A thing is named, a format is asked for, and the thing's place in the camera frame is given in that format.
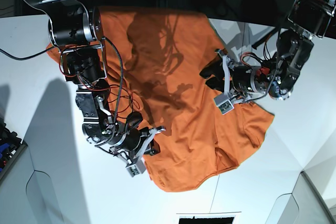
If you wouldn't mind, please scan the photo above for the orange t-shirt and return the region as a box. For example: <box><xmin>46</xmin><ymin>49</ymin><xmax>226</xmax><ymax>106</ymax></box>
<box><xmin>46</xmin><ymin>6</ymin><xmax>275</xmax><ymax>193</ymax></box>

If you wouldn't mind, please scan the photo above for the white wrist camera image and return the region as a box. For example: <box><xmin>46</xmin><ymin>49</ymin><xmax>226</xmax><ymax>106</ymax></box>
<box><xmin>214</xmin><ymin>93</ymin><xmax>234</xmax><ymax>115</ymax></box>
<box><xmin>126</xmin><ymin>159</ymin><xmax>146</xmax><ymax>177</ymax></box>

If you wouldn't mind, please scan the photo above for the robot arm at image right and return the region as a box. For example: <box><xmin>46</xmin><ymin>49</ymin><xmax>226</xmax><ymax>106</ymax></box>
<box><xmin>199</xmin><ymin>0</ymin><xmax>335</xmax><ymax>105</ymax></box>

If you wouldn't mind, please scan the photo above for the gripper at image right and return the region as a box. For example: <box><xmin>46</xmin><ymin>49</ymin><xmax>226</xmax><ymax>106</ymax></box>
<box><xmin>199</xmin><ymin>49</ymin><xmax>270</xmax><ymax>103</ymax></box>

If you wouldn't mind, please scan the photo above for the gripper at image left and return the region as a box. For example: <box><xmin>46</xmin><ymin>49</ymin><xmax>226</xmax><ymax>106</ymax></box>
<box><xmin>104</xmin><ymin>126</ymin><xmax>166</xmax><ymax>166</ymax></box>

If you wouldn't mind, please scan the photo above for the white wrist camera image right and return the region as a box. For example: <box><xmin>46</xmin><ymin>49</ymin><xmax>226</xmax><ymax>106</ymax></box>
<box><xmin>214</xmin><ymin>93</ymin><xmax>234</xmax><ymax>115</ymax></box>

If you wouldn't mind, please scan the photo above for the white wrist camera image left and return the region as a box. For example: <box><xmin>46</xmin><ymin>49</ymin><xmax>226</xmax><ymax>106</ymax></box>
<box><xmin>126</xmin><ymin>159</ymin><xmax>146</xmax><ymax>177</ymax></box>

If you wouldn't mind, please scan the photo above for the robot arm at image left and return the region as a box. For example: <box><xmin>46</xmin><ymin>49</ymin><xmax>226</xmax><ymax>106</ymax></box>
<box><xmin>23</xmin><ymin>0</ymin><xmax>165</xmax><ymax>173</ymax></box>

